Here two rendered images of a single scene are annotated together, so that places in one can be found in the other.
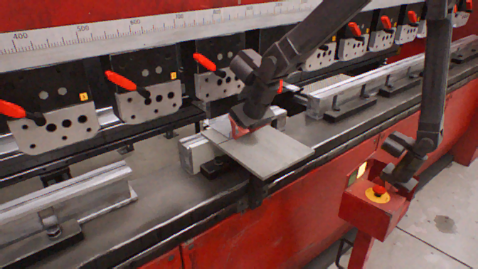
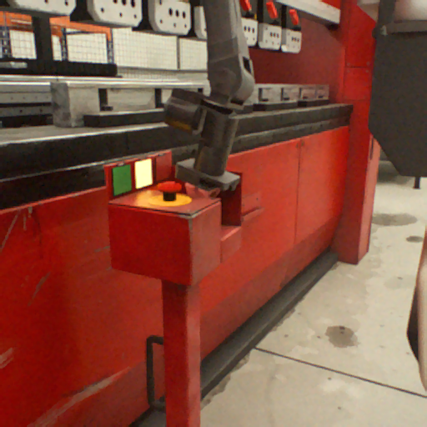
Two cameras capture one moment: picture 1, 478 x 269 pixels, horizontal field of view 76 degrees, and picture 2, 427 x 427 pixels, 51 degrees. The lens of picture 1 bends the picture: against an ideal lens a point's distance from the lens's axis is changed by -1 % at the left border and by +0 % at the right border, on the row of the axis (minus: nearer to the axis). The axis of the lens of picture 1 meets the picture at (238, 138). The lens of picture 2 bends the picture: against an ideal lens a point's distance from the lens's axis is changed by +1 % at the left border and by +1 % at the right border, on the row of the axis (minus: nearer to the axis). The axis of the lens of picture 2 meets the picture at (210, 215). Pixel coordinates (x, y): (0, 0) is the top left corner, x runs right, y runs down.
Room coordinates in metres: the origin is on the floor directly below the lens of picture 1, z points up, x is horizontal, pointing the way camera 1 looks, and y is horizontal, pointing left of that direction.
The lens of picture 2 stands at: (0.06, -0.27, 0.96)
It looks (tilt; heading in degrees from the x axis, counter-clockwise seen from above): 16 degrees down; 341
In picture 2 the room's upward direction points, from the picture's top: straight up
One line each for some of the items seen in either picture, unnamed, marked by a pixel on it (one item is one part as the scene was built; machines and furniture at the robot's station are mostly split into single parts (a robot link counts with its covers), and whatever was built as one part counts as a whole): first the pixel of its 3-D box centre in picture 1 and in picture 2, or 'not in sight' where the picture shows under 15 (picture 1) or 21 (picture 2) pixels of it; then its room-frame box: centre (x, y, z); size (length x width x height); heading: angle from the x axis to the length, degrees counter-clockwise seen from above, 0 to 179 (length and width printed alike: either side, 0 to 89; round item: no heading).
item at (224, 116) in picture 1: (222, 105); not in sight; (0.83, 0.05, 1.05); 0.10 x 0.02 x 0.10; 128
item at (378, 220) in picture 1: (378, 193); (179, 210); (0.79, -0.46, 0.75); 0.20 x 0.16 x 0.18; 134
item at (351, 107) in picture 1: (351, 107); (138, 117); (1.16, -0.46, 0.89); 0.30 x 0.05 x 0.03; 128
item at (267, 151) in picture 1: (255, 142); not in sight; (0.71, -0.04, 1.00); 0.26 x 0.18 x 0.01; 38
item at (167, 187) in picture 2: (378, 192); (169, 193); (0.75, -0.44, 0.79); 0.04 x 0.04 x 0.04
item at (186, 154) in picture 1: (237, 136); not in sight; (0.87, 0.00, 0.92); 0.39 x 0.06 x 0.10; 128
